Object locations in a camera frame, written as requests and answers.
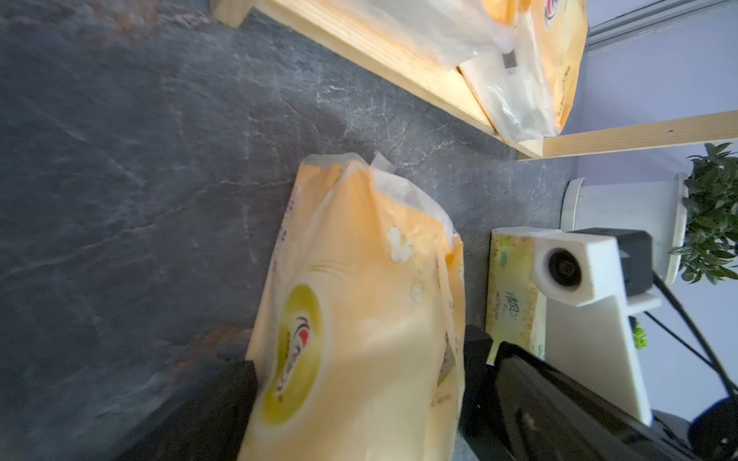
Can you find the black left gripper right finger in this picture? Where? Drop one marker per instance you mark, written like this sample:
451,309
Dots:
549,416

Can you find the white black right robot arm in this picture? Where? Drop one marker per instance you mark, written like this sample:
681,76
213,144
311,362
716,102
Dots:
712,436

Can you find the green tissue pack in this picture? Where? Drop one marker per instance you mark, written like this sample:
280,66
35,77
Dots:
515,307

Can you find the orange tissue pack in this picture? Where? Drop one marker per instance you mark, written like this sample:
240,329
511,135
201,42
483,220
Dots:
358,341
528,89
446,33

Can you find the large potted green plant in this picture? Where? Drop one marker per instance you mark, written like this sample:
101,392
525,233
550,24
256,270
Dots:
692,219

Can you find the aluminium frame corner post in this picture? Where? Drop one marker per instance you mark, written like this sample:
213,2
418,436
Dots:
650,19

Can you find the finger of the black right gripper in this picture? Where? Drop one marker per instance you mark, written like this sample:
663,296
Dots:
481,423

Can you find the light wooden two-tier shelf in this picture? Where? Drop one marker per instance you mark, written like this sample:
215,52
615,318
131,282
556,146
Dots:
448,90

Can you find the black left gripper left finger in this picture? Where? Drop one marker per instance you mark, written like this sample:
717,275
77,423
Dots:
204,421

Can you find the small potted green plant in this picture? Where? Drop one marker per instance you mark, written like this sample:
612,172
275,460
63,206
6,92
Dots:
640,336

